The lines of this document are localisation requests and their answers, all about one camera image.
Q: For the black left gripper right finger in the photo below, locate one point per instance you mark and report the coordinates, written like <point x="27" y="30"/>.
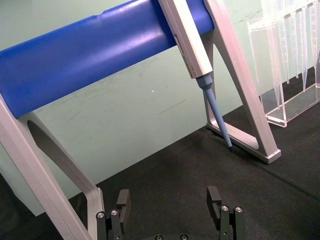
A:
<point x="213" y="200"/>

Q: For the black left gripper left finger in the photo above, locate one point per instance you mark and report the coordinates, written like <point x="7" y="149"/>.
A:
<point x="123" y="207"/>

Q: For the black table cloth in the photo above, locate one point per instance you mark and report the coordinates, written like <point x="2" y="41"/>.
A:
<point x="190" y="190"/>

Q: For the clear acrylic tip rack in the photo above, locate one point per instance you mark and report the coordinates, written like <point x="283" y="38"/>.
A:
<point x="295" y="105"/>

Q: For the blue round stand bar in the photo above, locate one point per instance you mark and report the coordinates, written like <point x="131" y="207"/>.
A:
<point x="87" y="60"/>

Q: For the grey pipette with blue shaft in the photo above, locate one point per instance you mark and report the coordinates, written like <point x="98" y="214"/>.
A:
<point x="190" y="50"/>

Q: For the clear pipette tip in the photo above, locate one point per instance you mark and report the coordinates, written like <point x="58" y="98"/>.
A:
<point x="304" y="57"/>
<point x="285" y="55"/>
<point x="295" y="50"/>
<point x="315" y="30"/>

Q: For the pale green back wall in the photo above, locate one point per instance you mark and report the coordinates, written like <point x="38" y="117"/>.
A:
<point x="120" y="110"/>

